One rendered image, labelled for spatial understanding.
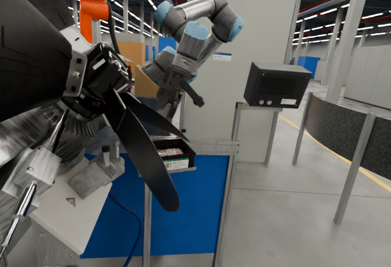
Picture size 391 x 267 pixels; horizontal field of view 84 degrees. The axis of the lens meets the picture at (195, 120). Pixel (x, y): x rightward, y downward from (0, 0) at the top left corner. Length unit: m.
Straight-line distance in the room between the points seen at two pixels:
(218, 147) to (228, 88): 1.52
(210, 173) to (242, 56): 1.67
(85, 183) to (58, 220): 0.10
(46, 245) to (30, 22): 0.52
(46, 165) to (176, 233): 1.11
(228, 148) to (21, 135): 0.89
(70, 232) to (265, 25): 2.50
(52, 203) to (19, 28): 0.36
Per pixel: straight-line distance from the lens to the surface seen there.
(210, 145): 1.10
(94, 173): 0.61
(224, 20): 1.16
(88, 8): 4.71
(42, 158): 0.39
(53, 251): 0.73
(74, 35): 0.61
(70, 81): 0.49
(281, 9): 2.78
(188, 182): 1.21
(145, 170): 0.51
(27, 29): 0.40
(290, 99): 1.15
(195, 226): 1.39
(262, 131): 2.86
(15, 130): 0.46
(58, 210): 0.59
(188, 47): 0.72
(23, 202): 0.34
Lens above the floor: 1.25
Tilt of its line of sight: 16 degrees down
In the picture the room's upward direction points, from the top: 5 degrees clockwise
